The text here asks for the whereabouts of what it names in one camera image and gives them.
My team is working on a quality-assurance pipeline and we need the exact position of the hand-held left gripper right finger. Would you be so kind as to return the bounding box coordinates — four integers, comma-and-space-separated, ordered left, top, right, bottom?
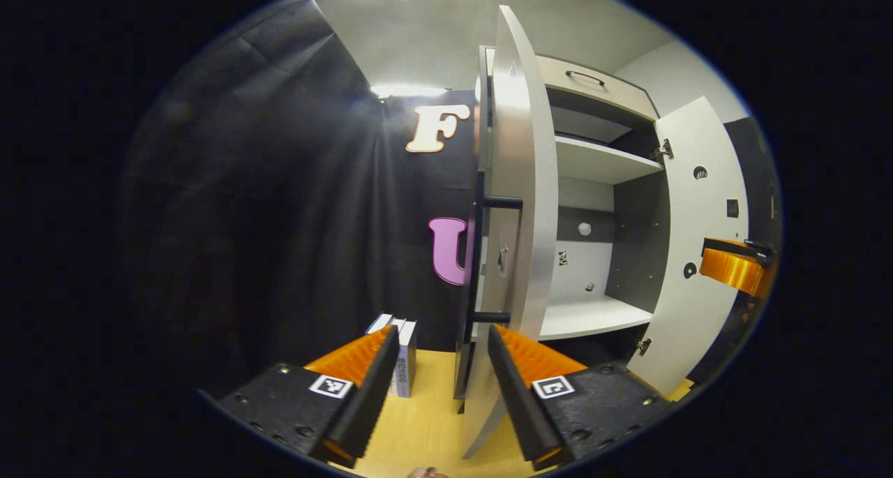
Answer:
486, 324, 675, 472

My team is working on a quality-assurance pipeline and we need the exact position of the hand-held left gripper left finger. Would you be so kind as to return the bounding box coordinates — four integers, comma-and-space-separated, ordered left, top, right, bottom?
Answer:
199, 324, 400, 469

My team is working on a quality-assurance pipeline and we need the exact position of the white door with headphones sticker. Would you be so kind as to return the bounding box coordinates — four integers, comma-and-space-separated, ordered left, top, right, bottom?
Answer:
624, 96, 751, 396

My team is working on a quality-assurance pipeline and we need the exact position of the white double-door shoe cabinet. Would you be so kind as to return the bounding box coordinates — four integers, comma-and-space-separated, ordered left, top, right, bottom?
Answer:
476, 44, 674, 368

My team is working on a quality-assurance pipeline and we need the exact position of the white door with camera sticker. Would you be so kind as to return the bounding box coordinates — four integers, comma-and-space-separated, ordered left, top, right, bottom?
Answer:
453, 5, 560, 462

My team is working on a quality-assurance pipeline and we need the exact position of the white cabinet shelf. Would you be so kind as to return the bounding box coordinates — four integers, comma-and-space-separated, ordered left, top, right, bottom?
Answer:
554, 134, 664, 186
536, 294, 655, 342

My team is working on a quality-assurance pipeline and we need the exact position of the grey cabinet shelf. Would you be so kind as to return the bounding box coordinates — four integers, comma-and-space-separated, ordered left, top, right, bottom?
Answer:
550, 104, 633, 144

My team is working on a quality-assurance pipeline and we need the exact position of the white cabinet drawer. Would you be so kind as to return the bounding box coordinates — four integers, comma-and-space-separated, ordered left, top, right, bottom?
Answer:
536, 54, 661, 124

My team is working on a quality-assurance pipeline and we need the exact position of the white blue printed box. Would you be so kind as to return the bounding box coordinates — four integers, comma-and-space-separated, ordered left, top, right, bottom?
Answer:
364, 313, 407, 339
392, 319, 418, 399

